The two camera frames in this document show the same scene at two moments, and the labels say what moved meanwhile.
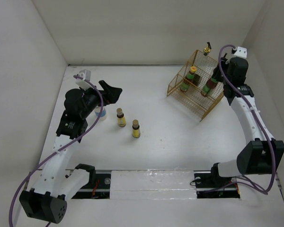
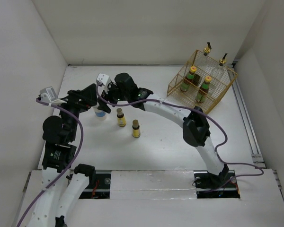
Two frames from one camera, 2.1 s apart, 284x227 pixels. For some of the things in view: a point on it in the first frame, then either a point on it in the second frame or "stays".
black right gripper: (217, 74) → (108, 95)
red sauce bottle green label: (211, 83) → (203, 91)
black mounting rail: (208, 186) stays
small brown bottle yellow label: (121, 119) stays
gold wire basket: (193, 88) stays
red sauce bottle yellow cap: (187, 81) stays
